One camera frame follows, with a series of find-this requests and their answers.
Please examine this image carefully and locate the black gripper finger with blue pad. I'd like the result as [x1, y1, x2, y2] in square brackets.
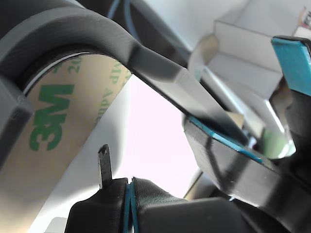
[182, 114, 311, 227]
[271, 35, 311, 170]

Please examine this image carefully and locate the tan curved-corner 3M liner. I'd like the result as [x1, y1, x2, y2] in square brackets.
[0, 54, 133, 233]

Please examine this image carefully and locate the white box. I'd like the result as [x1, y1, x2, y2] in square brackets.
[207, 14, 292, 100]

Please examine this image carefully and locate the curled tan strip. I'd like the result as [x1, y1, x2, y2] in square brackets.
[189, 33, 221, 79]

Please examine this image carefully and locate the thin blue band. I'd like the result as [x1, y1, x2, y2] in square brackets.
[123, 182, 140, 233]

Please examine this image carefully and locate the small metal blade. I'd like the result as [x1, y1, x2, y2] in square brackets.
[97, 144, 114, 190]

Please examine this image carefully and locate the white plate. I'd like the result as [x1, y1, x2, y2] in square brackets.
[29, 72, 137, 233]

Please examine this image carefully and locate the light blue cable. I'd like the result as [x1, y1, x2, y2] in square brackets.
[106, 0, 137, 37]

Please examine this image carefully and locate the grey fixture frame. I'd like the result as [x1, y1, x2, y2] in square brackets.
[0, 0, 255, 170]

